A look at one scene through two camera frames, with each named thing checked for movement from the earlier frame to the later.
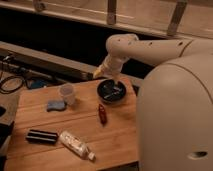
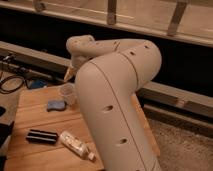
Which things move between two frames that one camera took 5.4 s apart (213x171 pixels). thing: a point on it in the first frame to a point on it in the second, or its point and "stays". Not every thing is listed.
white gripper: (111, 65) to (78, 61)
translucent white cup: (69, 93) stays
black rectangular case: (42, 136) stays
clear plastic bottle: (76, 144) stays
